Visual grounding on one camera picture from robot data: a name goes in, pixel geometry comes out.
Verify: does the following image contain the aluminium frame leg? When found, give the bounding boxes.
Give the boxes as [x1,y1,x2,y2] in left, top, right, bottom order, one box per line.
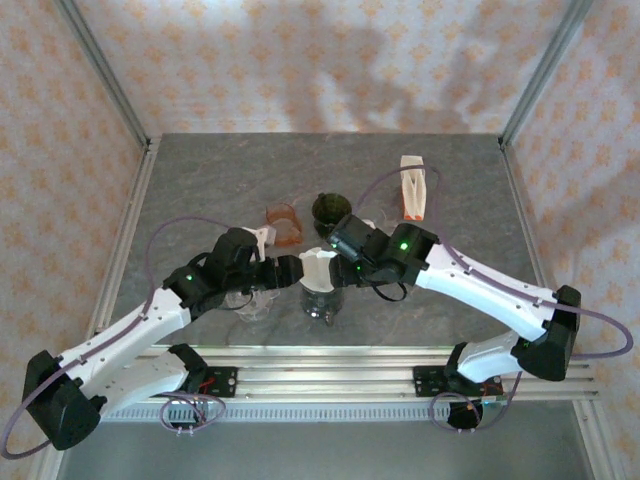
[29,447,69,480]
[572,399,629,480]

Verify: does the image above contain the orange glass carafe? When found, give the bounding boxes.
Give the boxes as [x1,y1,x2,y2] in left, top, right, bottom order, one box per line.
[264,202,305,247]

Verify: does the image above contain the smoky grey glass carafe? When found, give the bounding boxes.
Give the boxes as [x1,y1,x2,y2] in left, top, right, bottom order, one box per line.
[299,294,347,329]

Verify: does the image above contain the aluminium mounting rail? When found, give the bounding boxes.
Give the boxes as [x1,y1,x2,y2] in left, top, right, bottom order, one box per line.
[58,344,601,402]

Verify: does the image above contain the aluminium table side rail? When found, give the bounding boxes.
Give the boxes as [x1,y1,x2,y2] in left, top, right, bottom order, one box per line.
[499,139,571,361]
[79,137,162,361]

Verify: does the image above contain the dark green coffee dripper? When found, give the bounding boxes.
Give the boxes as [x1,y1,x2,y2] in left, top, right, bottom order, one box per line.
[310,192,353,240]

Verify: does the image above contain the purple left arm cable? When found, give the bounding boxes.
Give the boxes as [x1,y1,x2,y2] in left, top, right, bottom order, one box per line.
[1,217,237,459]

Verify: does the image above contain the aluminium frame post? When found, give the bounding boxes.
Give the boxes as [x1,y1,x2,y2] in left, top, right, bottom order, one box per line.
[498,0,596,147]
[52,0,154,151]

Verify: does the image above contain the clear coffee dripper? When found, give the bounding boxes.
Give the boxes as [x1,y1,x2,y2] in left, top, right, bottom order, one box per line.
[224,289,281,324]

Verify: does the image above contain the grey slotted cable duct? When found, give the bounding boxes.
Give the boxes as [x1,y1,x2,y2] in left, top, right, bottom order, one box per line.
[99,399,484,425]

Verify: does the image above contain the white orange filter box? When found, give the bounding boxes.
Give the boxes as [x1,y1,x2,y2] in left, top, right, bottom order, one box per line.
[399,154,430,223]

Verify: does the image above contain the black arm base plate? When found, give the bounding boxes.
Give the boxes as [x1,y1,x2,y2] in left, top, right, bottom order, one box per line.
[197,365,239,400]
[412,364,504,400]

